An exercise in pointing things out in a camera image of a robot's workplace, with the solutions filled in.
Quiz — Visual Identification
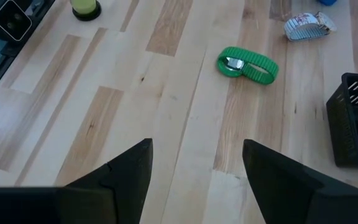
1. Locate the black square camera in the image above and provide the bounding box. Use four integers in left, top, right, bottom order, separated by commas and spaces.
0, 0, 33, 42

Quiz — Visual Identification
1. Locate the black plastic basket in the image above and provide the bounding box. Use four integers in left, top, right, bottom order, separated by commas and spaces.
326, 72, 358, 175

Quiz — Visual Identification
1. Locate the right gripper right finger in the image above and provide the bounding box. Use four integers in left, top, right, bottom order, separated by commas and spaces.
242, 139, 325, 224

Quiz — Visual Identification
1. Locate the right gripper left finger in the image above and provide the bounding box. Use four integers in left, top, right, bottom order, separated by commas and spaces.
56, 138, 154, 224

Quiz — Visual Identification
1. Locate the black round puck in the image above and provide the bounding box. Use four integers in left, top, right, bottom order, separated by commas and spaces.
70, 0, 102, 22

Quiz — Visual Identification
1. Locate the small white bottle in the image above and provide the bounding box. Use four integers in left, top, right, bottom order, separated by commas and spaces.
283, 11, 337, 42

